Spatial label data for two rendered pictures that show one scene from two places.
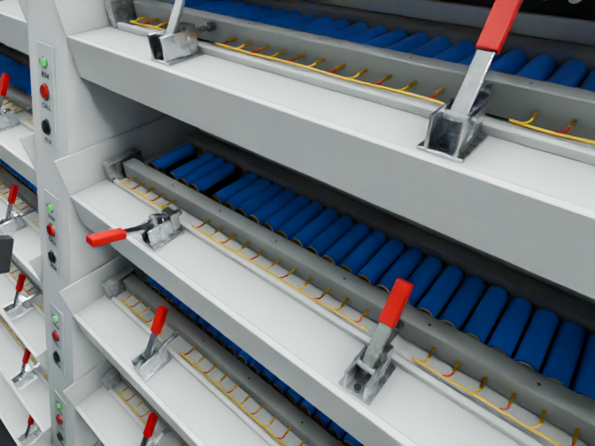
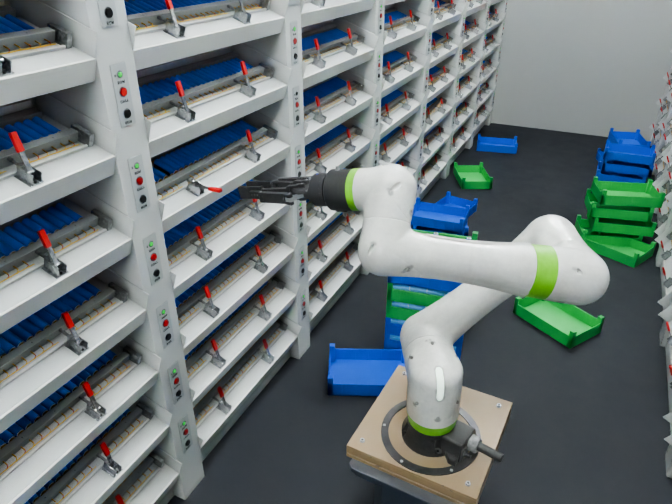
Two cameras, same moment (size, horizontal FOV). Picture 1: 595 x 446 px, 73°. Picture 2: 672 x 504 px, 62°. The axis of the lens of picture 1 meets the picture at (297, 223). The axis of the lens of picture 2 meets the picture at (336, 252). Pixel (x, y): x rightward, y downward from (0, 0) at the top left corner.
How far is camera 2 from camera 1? 1.55 m
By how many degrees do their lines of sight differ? 85
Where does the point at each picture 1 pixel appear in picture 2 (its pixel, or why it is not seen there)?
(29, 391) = (123, 461)
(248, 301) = (228, 173)
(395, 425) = (264, 158)
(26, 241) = (96, 332)
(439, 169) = (256, 98)
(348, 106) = (229, 99)
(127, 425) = (193, 322)
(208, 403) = (221, 238)
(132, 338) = (189, 263)
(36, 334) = (122, 390)
